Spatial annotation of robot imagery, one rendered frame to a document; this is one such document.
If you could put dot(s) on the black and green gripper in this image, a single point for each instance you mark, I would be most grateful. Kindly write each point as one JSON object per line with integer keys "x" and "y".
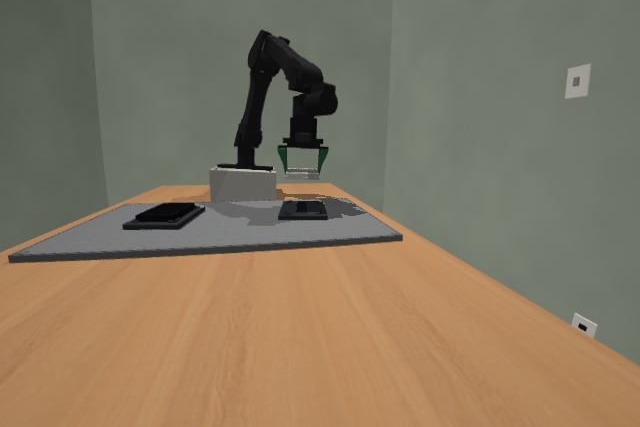
{"x": 313, "y": 144}

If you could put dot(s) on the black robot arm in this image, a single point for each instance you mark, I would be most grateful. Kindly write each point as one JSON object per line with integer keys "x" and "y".
{"x": 320, "y": 100}

